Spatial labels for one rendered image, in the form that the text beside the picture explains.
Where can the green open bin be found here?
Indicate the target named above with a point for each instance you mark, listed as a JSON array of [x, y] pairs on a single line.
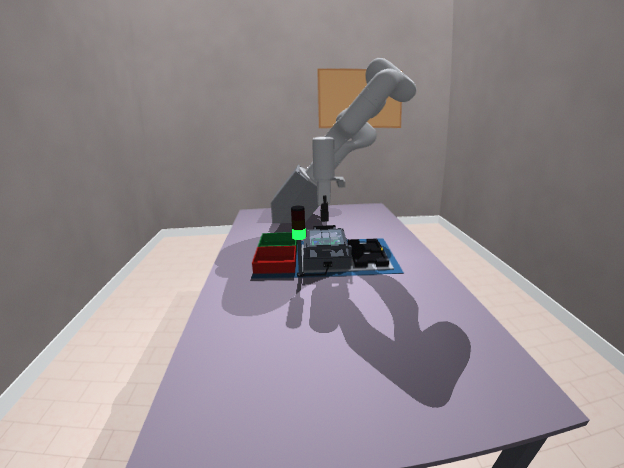
[[277, 239]]

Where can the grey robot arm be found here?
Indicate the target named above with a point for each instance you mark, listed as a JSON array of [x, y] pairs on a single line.
[[350, 122]]

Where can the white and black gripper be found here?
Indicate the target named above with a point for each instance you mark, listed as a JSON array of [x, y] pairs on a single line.
[[323, 193]]

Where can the red bin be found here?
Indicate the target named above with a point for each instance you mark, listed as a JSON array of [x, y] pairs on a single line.
[[274, 259]]

